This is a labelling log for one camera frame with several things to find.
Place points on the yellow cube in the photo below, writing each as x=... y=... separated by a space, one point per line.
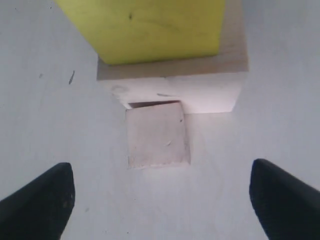
x=141 y=31

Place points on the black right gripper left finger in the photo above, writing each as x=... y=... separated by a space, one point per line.
x=41 y=209

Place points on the small wooden cube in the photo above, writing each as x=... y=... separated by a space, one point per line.
x=157 y=136

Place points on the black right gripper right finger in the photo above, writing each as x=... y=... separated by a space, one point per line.
x=286 y=207

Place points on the large wooden cube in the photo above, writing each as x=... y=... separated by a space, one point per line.
x=203 y=85

